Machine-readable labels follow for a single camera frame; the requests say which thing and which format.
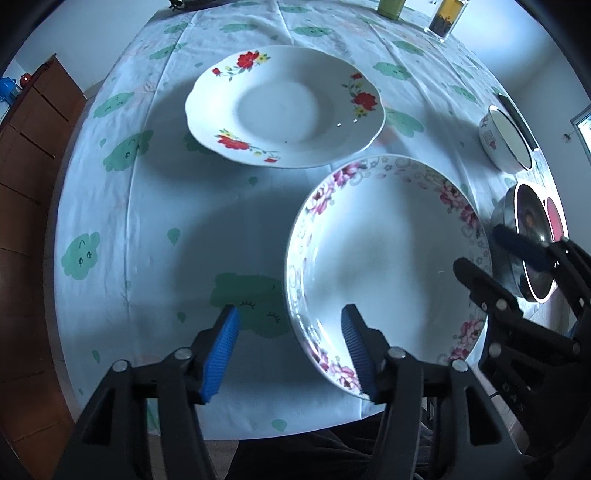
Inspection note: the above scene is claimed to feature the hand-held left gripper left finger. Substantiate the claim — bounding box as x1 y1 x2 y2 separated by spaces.
55 304 242 480

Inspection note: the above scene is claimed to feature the stainless steel bowl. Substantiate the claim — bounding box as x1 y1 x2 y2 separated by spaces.
489 183 559 303

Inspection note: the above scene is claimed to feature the white plate with pink flowers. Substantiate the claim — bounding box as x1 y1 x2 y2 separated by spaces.
285 155 492 401

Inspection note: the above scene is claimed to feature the black smartphone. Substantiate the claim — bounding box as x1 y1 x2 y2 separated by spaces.
497 93 540 151

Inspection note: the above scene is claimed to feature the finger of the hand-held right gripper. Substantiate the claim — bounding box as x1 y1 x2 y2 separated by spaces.
492 224 591 319
453 257 583 356

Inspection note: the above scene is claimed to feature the pink bowl with red rim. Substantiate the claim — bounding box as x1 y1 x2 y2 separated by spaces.
545 196 571 241

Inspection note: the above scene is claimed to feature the white tablecloth with green clouds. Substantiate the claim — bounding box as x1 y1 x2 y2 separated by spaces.
48 0 573 441

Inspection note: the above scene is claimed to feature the brown wooden cabinet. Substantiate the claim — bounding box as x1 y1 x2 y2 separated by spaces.
0 53 88 462

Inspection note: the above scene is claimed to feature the white enamel bowl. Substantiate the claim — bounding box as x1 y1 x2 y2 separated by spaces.
478 105 535 174

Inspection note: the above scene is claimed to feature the glass tea bottle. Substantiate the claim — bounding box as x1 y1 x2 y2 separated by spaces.
424 0 472 43

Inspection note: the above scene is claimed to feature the white plate with red flowers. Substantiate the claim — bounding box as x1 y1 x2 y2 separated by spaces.
185 45 387 169

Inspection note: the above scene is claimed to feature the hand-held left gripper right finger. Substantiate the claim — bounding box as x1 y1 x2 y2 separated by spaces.
341 304 528 480

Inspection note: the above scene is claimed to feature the window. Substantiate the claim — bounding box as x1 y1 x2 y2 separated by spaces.
570 105 591 158

